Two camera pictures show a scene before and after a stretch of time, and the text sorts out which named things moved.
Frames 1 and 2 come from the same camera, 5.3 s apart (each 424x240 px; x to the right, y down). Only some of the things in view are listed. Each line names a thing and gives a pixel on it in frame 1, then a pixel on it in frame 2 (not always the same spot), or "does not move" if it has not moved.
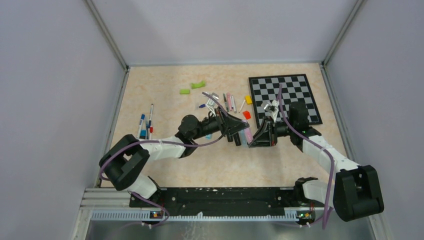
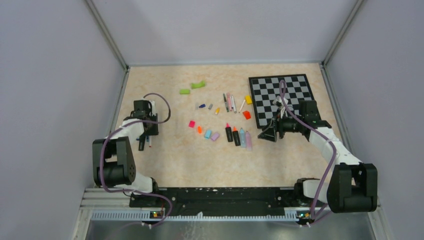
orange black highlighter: (237, 139) does not move
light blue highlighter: (243, 139) does not move
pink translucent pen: (228, 96) does not move
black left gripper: (222, 122) to (154, 131)
